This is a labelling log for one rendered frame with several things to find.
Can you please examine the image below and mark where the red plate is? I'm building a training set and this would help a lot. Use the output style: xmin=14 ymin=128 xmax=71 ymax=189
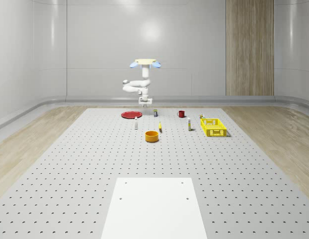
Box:
xmin=121 ymin=111 xmax=143 ymax=120

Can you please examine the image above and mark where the white board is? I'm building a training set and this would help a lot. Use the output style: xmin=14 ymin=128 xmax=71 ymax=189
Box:
xmin=101 ymin=177 xmax=208 ymax=239

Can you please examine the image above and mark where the yellow basket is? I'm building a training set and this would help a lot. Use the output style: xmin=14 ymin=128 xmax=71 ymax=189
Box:
xmin=200 ymin=118 xmax=228 ymax=137

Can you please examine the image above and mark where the yellow bowl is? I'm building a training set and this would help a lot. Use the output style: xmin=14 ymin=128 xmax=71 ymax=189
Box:
xmin=145 ymin=130 xmax=159 ymax=143

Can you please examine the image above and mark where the drone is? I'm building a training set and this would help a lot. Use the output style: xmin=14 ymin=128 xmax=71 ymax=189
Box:
xmin=129 ymin=58 xmax=161 ymax=69

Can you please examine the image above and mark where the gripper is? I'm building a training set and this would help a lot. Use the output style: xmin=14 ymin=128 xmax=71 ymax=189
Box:
xmin=138 ymin=98 xmax=154 ymax=108

